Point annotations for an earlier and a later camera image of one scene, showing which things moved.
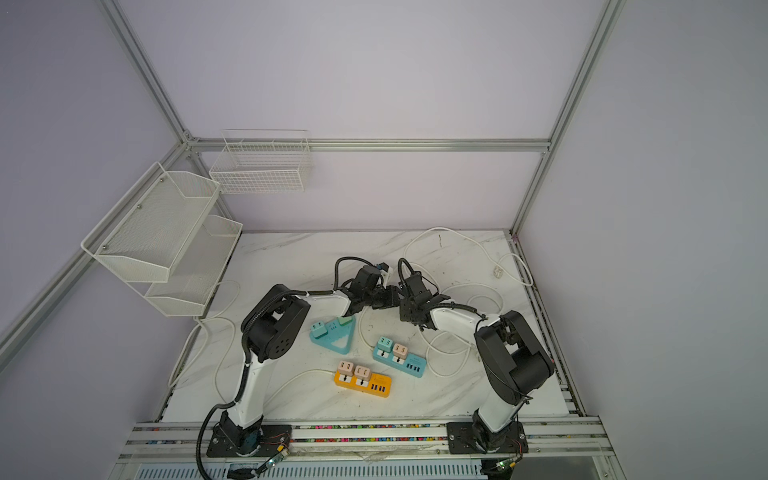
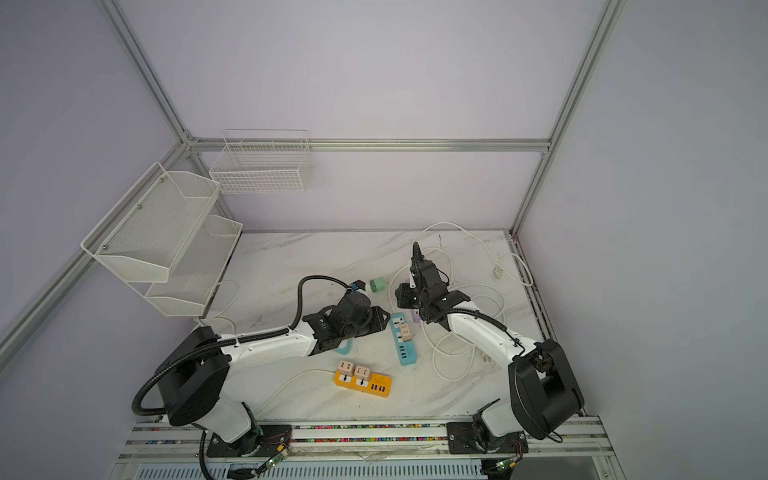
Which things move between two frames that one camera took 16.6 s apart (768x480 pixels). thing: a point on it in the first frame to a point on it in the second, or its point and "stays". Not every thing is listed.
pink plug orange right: (362, 373) stays
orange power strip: (378, 384) stays
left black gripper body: (382, 298) to (373, 323)
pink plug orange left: (346, 368) stays
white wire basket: (256, 161) stays
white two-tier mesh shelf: (162, 240) stays
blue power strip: (414, 364) to (407, 351)
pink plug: (400, 351) to (406, 335)
